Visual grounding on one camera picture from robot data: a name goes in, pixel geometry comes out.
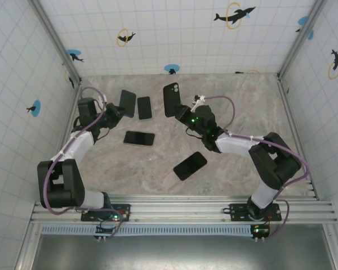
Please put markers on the black smartphone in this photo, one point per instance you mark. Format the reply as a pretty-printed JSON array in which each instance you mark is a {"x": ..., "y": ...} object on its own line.
[
  {"x": 144, "y": 108},
  {"x": 138, "y": 137},
  {"x": 190, "y": 166},
  {"x": 128, "y": 98}
]

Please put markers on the black phone case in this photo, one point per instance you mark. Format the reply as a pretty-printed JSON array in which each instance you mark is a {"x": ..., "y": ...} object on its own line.
[{"x": 171, "y": 98}]

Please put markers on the dark phone case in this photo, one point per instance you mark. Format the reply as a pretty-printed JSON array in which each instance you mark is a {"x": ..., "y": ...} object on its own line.
[{"x": 175, "y": 169}]

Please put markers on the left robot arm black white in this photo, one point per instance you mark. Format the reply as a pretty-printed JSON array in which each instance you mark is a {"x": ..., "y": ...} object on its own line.
[{"x": 70, "y": 180}]

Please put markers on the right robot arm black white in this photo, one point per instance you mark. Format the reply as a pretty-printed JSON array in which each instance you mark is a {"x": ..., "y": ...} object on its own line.
[{"x": 270, "y": 163}]

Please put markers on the penguin blue circle sticker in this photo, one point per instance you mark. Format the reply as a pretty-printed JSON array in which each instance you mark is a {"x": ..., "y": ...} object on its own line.
[{"x": 171, "y": 68}]

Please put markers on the black animal blue circle sticker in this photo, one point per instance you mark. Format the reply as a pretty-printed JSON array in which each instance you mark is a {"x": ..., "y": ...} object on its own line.
[{"x": 37, "y": 108}]

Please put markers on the small black connector box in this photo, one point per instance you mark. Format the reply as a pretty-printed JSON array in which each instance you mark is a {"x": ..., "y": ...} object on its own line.
[
  {"x": 102, "y": 230},
  {"x": 260, "y": 231}
]

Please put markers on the grey metal sheet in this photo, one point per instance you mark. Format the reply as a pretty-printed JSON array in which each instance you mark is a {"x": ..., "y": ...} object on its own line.
[{"x": 186, "y": 253}]

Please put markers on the aluminium side rail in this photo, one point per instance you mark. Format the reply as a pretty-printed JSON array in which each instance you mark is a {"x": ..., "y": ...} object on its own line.
[
  {"x": 291, "y": 118},
  {"x": 76, "y": 97}
]

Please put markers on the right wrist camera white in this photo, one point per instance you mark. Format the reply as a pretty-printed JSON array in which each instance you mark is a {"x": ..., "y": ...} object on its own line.
[{"x": 198, "y": 104}]

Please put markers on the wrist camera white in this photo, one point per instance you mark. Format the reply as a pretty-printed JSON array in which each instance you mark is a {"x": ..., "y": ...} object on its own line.
[
  {"x": 198, "y": 104},
  {"x": 102, "y": 101}
]

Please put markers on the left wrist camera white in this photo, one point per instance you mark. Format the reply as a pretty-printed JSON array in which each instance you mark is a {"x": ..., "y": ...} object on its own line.
[{"x": 102, "y": 101}]

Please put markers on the aluminium corner post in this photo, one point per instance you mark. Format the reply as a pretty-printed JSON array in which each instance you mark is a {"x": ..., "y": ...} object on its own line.
[
  {"x": 301, "y": 39},
  {"x": 56, "y": 39}
]

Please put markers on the aluminium mounting rail beam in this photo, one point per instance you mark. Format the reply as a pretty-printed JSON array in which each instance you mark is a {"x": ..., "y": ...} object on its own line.
[{"x": 180, "y": 209}]

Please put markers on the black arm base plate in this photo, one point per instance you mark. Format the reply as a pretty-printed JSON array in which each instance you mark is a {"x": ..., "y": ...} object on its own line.
[
  {"x": 86, "y": 216},
  {"x": 236, "y": 211}
]

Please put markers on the blue patches wall sticker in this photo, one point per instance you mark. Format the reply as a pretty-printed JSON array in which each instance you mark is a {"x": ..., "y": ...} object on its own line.
[{"x": 302, "y": 20}]

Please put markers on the aluminium frame leg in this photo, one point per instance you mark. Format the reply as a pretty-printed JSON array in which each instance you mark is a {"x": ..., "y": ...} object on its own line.
[
  {"x": 333, "y": 247},
  {"x": 26, "y": 247}
]

